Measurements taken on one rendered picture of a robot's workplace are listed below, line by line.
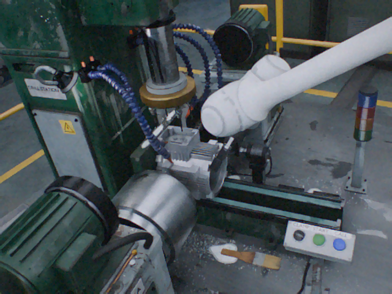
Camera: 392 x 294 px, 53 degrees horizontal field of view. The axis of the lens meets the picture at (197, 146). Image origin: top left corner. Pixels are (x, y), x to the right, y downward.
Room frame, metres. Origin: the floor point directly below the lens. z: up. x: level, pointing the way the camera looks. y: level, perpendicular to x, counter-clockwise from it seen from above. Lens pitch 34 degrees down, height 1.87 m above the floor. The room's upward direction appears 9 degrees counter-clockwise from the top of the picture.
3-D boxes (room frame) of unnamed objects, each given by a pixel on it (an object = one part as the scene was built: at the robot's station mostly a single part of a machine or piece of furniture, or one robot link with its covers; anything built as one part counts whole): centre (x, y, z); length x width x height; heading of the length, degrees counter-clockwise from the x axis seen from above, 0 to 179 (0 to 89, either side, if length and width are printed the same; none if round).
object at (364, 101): (1.13, -0.59, 1.19); 0.06 x 0.06 x 0.04
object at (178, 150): (1.15, 0.06, 1.11); 0.12 x 0.11 x 0.07; 60
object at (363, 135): (1.13, -0.59, 1.05); 0.06 x 0.06 x 0.04
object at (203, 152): (1.13, 0.03, 1.01); 0.20 x 0.19 x 0.19; 60
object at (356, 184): (1.13, -0.59, 1.01); 0.08 x 0.08 x 0.42; 61
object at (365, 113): (1.13, -0.59, 1.14); 0.06 x 0.06 x 0.04
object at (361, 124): (1.13, -0.59, 1.10); 0.06 x 0.06 x 0.04
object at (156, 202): (0.82, 0.20, 1.04); 0.37 x 0.25 x 0.25; 151
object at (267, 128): (1.65, -0.26, 0.99); 0.35 x 0.31 x 0.37; 151
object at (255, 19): (1.67, -0.31, 1.16); 0.33 x 0.26 x 0.42; 151
